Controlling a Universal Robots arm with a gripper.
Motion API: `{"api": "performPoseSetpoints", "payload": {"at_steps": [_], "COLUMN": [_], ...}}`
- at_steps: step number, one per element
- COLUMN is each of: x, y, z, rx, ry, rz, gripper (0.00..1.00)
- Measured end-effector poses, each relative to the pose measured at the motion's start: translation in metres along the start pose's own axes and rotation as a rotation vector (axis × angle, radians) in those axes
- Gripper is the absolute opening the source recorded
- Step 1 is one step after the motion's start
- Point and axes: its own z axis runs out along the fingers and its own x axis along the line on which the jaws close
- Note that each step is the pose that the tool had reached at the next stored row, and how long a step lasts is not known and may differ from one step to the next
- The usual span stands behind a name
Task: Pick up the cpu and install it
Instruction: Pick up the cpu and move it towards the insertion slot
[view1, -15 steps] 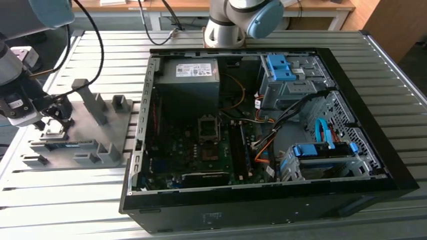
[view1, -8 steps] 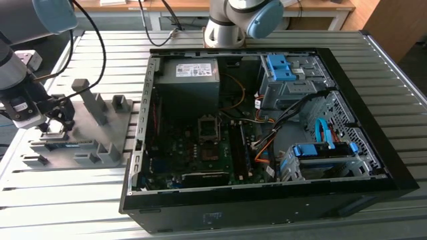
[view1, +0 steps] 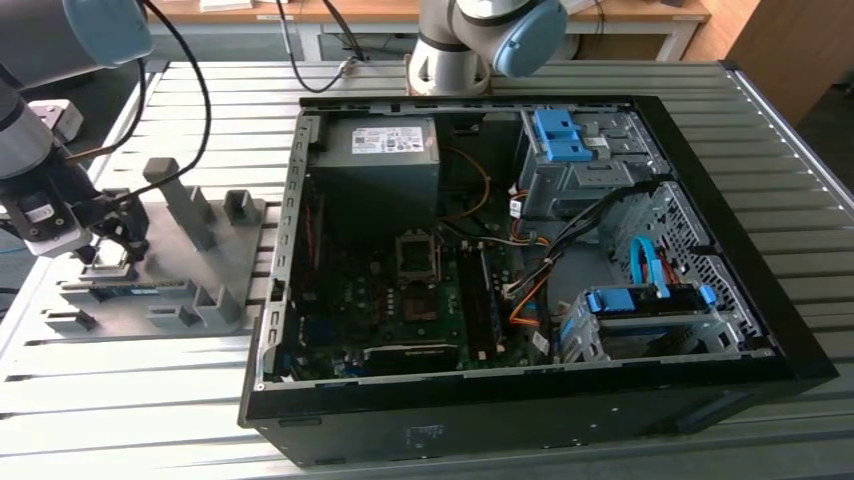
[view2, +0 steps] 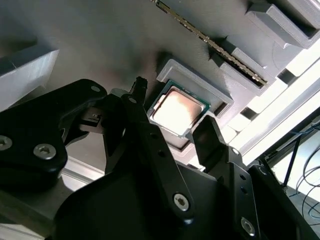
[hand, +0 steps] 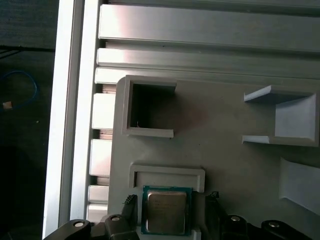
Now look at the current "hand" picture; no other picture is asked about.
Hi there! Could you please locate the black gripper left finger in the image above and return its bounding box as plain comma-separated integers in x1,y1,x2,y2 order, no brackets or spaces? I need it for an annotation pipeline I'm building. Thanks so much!
43,193,141,240

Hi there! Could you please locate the blue cable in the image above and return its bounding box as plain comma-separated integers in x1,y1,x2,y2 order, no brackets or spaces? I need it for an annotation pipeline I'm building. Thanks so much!
0,69,40,112

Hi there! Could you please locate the silver CPU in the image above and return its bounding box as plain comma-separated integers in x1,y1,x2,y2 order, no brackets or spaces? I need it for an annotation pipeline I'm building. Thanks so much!
141,185,193,236

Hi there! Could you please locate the grey parts rack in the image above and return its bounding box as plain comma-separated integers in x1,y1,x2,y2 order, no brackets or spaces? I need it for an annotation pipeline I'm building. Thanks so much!
107,74,320,240

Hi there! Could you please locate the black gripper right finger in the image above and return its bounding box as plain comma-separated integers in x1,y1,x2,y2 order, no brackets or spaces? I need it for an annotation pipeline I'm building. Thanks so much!
203,190,320,240

